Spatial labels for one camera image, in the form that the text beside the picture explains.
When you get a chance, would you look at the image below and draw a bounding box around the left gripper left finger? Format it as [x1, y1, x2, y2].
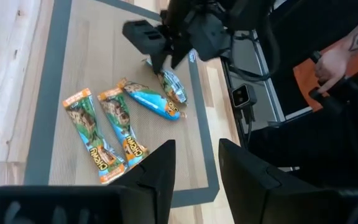
[109, 139, 177, 224]

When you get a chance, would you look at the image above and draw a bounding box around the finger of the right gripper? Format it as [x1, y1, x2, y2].
[150, 49, 171, 75]
[170, 36, 193, 70]

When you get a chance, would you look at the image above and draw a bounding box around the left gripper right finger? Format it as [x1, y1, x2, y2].
[218, 138, 344, 224]

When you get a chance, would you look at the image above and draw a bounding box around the green and silver granola bar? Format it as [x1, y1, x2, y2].
[144, 57, 188, 105]

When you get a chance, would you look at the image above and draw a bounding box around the blue Chewy granola bar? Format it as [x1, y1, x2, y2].
[117, 77, 188, 121]

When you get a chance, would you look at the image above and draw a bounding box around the green Chewy granola bar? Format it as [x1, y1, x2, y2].
[97, 86, 150, 168]
[62, 88, 129, 185]

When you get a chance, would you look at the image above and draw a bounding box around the person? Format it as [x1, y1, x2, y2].
[247, 0, 358, 189]

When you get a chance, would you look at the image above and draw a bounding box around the tan mat with grey border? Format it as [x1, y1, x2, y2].
[23, 0, 220, 208]

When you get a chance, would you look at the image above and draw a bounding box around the orange chair seat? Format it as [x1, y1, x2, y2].
[293, 39, 358, 112]

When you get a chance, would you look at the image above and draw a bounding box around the person's hand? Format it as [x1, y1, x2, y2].
[314, 46, 353, 94]

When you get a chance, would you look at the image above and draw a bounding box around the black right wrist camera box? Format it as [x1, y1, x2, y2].
[122, 19, 167, 55]

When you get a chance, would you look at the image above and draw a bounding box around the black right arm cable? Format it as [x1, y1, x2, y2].
[228, 15, 282, 83]

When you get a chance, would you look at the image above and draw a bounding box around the black table-level camera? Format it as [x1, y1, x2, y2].
[230, 83, 258, 109]

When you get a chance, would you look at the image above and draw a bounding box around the black camera cable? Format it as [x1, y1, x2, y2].
[236, 105, 256, 149]

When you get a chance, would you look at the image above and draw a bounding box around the aluminium frame rail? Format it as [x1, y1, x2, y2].
[250, 29, 287, 123]

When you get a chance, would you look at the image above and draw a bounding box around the black teleoperation handle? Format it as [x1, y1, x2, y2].
[308, 51, 358, 116]

